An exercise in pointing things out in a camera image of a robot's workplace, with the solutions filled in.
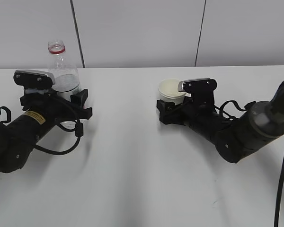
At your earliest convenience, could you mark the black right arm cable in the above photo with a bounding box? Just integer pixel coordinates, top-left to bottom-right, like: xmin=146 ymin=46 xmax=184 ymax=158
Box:
xmin=214 ymin=76 xmax=284 ymax=227

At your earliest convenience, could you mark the clear plastic water bottle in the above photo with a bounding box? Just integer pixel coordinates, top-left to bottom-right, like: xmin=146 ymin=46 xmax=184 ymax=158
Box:
xmin=47 ymin=40 xmax=82 ymax=131

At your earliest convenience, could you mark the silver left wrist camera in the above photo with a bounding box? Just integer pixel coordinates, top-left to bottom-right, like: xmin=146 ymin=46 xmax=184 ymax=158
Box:
xmin=13 ymin=70 xmax=55 ymax=90

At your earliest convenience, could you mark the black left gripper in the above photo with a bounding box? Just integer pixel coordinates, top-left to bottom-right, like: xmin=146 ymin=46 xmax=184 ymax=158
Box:
xmin=20 ymin=89 xmax=93 ymax=121

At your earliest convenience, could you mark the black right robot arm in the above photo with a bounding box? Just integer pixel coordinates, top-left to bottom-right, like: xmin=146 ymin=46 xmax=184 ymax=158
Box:
xmin=157 ymin=92 xmax=284 ymax=163

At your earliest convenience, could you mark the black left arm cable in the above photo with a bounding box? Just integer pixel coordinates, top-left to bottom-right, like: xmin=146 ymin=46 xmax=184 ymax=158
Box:
xmin=0 ymin=94 xmax=83 ymax=156

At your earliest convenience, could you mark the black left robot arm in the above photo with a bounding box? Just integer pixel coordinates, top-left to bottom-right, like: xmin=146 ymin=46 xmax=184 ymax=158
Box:
xmin=0 ymin=89 xmax=92 ymax=173

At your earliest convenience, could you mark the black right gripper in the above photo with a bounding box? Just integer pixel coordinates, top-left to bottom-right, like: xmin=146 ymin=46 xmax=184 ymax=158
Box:
xmin=156 ymin=92 xmax=217 ymax=125

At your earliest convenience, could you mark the white paper cup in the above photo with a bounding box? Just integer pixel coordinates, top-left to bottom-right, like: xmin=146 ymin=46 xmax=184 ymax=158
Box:
xmin=158 ymin=79 xmax=186 ymax=105

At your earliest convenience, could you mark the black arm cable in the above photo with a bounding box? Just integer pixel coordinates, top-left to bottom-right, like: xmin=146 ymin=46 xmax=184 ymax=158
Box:
xmin=0 ymin=94 xmax=83 ymax=156
xmin=214 ymin=76 xmax=284 ymax=227

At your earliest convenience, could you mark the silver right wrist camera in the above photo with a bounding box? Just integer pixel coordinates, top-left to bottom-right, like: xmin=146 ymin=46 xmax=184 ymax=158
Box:
xmin=177 ymin=78 xmax=217 ymax=105

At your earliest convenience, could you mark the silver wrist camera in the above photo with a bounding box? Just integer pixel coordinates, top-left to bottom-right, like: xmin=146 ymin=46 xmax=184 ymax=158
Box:
xmin=177 ymin=78 xmax=217 ymax=105
xmin=13 ymin=70 xmax=55 ymax=90

